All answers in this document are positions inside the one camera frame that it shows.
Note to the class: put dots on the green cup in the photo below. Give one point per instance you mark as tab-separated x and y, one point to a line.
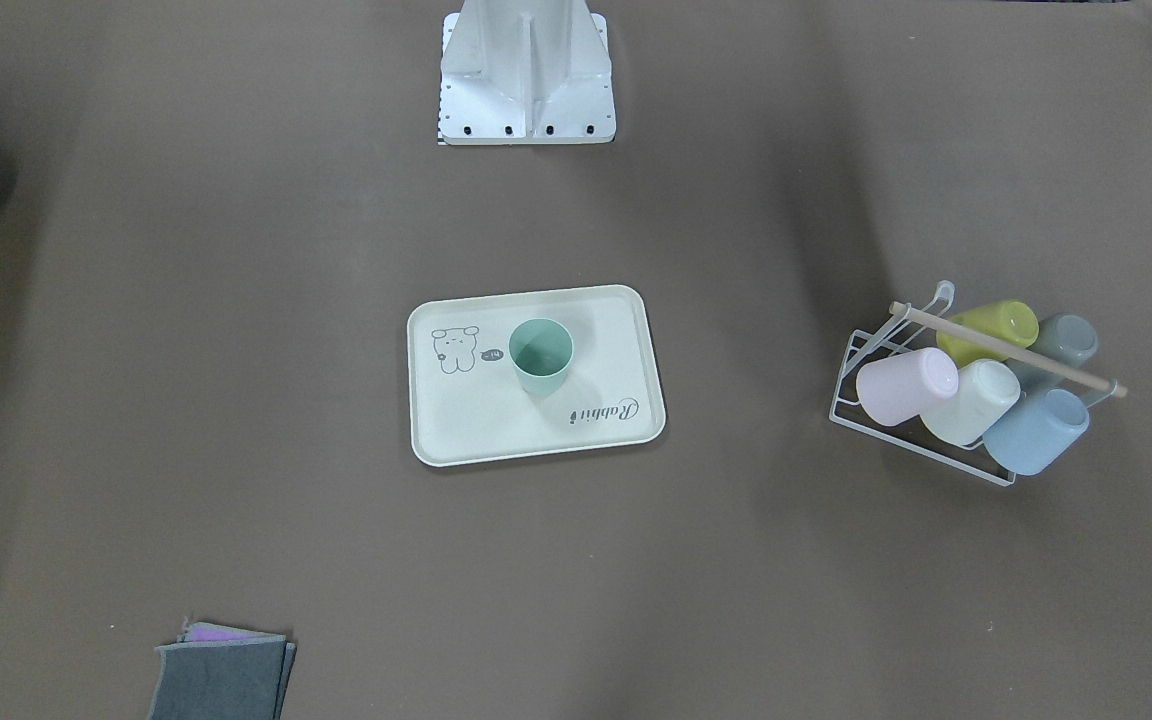
541	351

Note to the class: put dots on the cream rabbit tray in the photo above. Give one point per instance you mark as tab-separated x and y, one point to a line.
470	403

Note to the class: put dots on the pink cup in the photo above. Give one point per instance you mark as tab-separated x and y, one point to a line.
897	388

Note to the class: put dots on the cream white cup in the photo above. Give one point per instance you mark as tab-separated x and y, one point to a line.
987	389

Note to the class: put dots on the yellow cup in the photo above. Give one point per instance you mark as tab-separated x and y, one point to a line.
1009	320

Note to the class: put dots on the blue cup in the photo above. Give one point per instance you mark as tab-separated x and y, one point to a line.
1041	427

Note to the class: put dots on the grey cup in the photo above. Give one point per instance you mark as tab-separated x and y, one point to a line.
1066	338

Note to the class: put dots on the grey folded cloth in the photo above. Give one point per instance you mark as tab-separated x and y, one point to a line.
213	671

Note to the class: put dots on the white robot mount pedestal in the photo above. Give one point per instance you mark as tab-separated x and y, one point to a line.
525	73

